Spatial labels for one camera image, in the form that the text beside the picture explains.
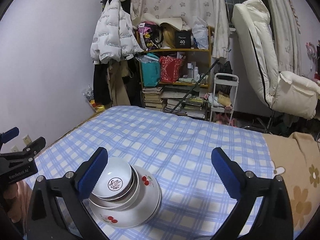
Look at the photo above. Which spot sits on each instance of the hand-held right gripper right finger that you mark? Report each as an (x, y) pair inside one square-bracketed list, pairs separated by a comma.
[(226, 175)]

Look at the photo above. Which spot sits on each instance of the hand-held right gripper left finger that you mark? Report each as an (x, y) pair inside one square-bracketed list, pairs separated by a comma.
[(92, 175)]

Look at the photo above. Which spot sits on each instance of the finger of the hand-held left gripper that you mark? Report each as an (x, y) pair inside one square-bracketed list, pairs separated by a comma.
[(10, 134), (35, 146)]

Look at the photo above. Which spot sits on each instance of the red patterned bowl with emblem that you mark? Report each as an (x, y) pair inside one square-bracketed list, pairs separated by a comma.
[(117, 170)]

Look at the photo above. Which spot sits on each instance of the plain white bowl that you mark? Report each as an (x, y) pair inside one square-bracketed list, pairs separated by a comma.
[(117, 204)]

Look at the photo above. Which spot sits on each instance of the blue plaid bed sheet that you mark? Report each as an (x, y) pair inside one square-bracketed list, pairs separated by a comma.
[(187, 150)]

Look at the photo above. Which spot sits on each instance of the pink slippers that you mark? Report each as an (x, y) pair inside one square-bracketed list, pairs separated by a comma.
[(225, 118)]

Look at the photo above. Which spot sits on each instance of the yellow red packet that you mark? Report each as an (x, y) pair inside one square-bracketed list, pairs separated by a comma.
[(98, 107)]

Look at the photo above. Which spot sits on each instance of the white patterned plastic bag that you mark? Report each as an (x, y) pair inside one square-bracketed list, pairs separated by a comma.
[(88, 95)]

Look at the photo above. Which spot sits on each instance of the tan paper box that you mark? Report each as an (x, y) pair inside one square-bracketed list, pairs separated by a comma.
[(224, 98)]

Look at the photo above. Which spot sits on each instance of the pile of magazines and books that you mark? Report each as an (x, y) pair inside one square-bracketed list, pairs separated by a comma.
[(190, 105)]

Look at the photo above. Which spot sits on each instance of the black hanging coat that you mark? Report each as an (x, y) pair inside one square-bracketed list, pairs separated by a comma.
[(101, 85)]

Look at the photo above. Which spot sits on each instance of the white utility cart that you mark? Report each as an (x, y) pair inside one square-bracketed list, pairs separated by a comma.
[(235, 85)]

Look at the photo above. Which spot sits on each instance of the beige hanging coat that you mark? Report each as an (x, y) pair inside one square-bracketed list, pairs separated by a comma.
[(118, 85)]

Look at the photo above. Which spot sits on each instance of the black rod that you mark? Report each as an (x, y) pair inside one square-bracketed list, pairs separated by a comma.
[(197, 83)]

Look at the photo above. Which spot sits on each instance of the stack of old books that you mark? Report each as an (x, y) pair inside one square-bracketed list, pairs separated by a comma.
[(152, 97)]

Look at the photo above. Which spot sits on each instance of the green cloth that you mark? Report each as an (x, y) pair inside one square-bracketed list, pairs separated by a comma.
[(186, 80)]

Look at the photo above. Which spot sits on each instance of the group of cosmetic bottles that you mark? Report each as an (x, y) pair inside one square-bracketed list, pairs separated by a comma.
[(196, 71)]

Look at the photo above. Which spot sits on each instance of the teal bag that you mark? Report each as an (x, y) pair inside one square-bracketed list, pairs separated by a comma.
[(150, 72)]

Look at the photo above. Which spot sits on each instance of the red patterned bag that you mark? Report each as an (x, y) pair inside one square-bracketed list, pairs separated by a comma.
[(171, 70)]

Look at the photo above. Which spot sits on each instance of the wooden shelf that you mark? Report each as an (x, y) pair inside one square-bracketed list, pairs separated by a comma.
[(175, 50)]

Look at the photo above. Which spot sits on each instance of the white recliner chair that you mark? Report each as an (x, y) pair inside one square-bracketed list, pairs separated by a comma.
[(260, 42)]

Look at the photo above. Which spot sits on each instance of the white puffer jacket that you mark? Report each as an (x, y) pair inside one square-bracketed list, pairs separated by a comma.
[(112, 32)]

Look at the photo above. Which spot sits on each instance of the black box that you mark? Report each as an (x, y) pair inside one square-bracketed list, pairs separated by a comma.
[(182, 40)]

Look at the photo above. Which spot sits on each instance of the tan furry item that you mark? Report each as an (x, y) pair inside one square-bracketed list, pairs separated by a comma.
[(168, 37)]

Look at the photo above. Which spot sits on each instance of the purple patterned bag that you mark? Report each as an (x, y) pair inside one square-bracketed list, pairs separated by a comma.
[(148, 36)]

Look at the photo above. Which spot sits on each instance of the pink desk fan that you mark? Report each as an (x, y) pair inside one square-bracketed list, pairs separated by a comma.
[(310, 51)]

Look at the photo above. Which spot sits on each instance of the black monitor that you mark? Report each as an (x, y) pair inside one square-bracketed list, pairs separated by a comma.
[(318, 55)]

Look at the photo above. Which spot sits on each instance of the cream folded mat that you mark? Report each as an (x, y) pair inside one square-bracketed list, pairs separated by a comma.
[(172, 22)]

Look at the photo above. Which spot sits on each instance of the ruffled floral curtain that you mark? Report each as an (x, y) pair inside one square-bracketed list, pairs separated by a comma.
[(285, 12)]

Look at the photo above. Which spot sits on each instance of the wall outlet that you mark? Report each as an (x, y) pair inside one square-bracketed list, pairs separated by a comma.
[(26, 138), (14, 148)]

